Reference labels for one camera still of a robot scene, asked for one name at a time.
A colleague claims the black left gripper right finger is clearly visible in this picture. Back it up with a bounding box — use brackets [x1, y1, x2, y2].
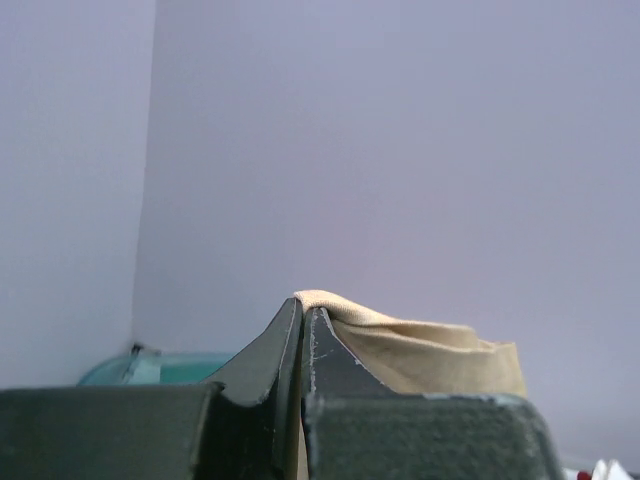
[303, 309, 565, 480]

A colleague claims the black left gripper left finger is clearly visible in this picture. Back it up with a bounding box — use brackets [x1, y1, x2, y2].
[1, 299, 303, 480]

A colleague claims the teal transparent plastic bin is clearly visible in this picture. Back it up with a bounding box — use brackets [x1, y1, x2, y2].
[78, 351, 233, 385]

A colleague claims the beige t shirt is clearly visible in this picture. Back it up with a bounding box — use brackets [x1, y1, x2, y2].
[295, 290, 527, 398]

